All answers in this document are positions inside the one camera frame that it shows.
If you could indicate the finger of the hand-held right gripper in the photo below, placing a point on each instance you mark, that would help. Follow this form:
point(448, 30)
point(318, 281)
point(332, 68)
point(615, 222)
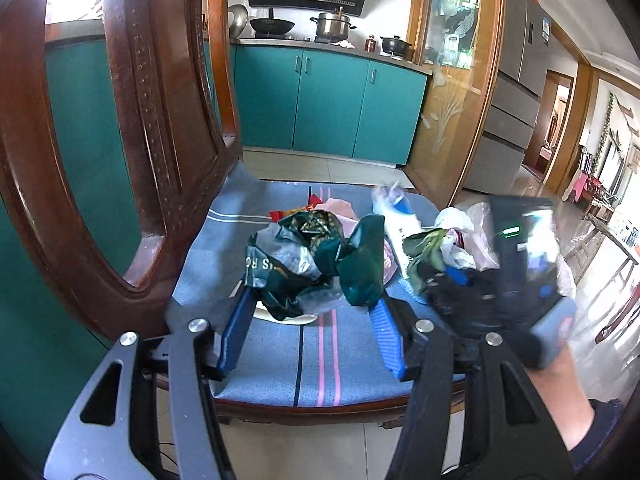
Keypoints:
point(442, 285)

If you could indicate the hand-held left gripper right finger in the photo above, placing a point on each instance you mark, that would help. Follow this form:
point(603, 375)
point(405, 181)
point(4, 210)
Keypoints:
point(387, 330)

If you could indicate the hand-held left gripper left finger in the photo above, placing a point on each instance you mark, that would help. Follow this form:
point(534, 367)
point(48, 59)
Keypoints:
point(237, 320)

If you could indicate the green leaf print wrapper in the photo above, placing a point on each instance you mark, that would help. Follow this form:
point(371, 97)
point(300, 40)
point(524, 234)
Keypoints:
point(425, 250)

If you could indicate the green plastic wrapper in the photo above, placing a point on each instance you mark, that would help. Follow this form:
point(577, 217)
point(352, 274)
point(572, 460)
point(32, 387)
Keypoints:
point(362, 270)

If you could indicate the dark green snack bag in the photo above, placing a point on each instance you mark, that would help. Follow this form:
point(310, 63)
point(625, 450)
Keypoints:
point(280, 260)

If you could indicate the red snack bag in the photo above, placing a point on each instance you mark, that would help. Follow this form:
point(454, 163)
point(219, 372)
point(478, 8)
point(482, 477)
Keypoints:
point(277, 216)

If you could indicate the white plate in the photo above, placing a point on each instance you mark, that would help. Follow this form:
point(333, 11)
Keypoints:
point(295, 319)

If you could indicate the blue striped seat cushion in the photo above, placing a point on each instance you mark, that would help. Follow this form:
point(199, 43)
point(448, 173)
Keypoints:
point(310, 360)

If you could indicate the wooden bench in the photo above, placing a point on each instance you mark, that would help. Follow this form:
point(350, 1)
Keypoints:
point(615, 260)

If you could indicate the red cloth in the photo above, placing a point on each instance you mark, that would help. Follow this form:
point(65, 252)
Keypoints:
point(577, 182)

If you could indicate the pink paper wrapper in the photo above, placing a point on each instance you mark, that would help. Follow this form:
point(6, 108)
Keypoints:
point(340, 210)

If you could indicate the wooden framed glass door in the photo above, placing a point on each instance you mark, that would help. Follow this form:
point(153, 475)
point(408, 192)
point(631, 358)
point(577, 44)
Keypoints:
point(450, 120)

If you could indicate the silver refrigerator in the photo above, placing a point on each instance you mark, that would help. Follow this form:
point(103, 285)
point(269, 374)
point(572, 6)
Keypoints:
point(515, 85)

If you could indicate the teal kitchen cabinets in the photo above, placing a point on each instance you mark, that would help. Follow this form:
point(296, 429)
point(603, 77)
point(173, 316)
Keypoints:
point(325, 105)

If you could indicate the dark wooden chair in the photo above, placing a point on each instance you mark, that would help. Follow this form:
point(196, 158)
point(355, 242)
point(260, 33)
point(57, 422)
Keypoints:
point(150, 110)

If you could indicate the black cooking pot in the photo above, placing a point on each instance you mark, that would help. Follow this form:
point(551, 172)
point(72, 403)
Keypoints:
point(396, 46)

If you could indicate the red jar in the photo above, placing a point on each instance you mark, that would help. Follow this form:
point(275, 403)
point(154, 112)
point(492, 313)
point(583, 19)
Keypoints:
point(371, 44)

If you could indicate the steel stock pot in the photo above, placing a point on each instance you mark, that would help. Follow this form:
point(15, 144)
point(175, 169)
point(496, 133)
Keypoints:
point(332, 27)

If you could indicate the black wok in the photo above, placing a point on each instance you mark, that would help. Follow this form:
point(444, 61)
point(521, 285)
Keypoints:
point(272, 25)

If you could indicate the metal pot lid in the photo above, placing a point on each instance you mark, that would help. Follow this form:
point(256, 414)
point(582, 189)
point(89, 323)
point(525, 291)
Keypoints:
point(237, 20)

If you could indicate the wooden doorway frame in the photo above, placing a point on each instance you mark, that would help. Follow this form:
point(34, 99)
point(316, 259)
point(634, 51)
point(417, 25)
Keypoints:
point(542, 110)

